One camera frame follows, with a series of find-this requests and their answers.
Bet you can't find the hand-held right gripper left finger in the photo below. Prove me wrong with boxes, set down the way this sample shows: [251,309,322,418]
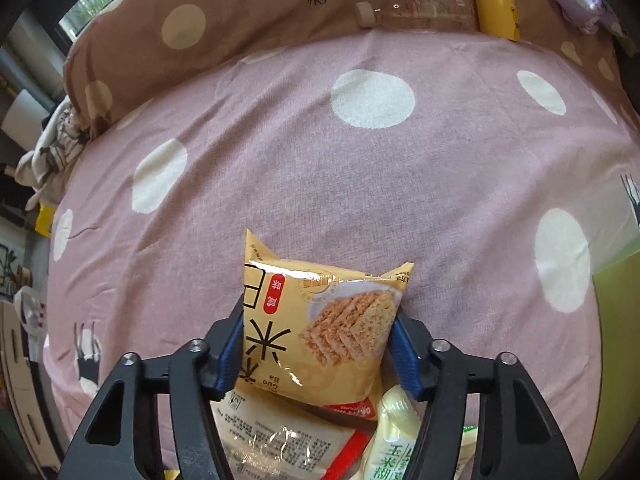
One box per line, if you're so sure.
[62,300,246,480]

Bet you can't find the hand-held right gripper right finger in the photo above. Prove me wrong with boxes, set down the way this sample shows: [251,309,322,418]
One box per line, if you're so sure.
[387,310,583,480]

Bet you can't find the yellow rice cracker packet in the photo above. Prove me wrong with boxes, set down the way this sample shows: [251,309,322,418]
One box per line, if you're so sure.
[232,229,417,408]

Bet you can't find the green cardboard box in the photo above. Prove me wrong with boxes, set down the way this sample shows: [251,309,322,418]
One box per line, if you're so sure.
[592,252,640,480]

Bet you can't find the green and white corn packet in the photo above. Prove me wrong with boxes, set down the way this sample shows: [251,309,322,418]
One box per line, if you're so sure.
[360,385,481,480]

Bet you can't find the white packet with red edges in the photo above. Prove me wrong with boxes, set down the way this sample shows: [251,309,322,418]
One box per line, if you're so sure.
[210,385,373,480]

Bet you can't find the white and red paper bag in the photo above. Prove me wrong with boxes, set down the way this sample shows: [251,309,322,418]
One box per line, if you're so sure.
[12,285,51,346]

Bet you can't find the slotted cardboard panel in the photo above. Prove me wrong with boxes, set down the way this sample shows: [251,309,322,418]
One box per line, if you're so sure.
[0,300,66,471]

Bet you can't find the pink polka dot bedsheet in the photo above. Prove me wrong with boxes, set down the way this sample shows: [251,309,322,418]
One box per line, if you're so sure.
[42,27,640,480]

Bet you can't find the yellow shopping bag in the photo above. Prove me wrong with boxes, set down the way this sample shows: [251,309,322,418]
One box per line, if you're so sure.
[35,202,56,236]

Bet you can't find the crumpled white printed clothes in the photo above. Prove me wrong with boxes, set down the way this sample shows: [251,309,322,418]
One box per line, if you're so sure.
[12,102,93,211]

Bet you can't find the white paper roll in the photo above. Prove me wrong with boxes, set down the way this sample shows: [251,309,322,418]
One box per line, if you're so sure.
[2,89,41,151]

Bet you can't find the brown polka dot pillow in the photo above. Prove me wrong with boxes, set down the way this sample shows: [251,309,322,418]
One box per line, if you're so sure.
[62,0,621,136]

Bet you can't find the clear plastic bottle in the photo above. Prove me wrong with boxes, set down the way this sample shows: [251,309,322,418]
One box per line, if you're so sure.
[354,0,476,33]

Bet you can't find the yellow drink bottle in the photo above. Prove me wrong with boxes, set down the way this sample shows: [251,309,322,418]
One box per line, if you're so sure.
[467,0,523,42]

